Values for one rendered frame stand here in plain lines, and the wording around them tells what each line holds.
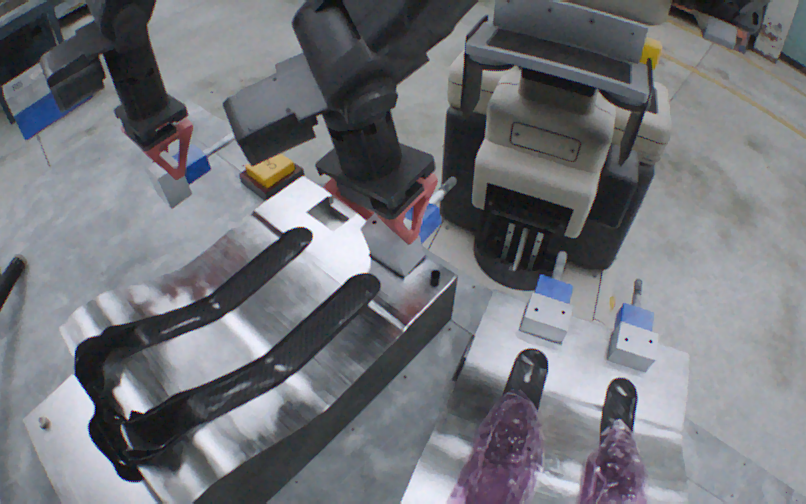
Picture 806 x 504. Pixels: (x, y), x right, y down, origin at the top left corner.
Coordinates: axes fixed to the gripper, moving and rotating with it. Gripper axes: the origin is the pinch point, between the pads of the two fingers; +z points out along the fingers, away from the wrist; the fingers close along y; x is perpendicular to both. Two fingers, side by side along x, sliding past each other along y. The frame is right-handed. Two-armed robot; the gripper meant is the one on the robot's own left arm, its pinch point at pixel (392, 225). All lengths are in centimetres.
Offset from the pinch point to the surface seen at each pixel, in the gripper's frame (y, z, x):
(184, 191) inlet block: -25.8, -3.7, -11.7
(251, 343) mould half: -3.8, 1.9, -18.9
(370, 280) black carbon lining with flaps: -0.2, 4.3, -5.0
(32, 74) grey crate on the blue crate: -352, 13, -15
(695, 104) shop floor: -1, 134, 266
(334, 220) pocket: -12.0, 5.8, -0.1
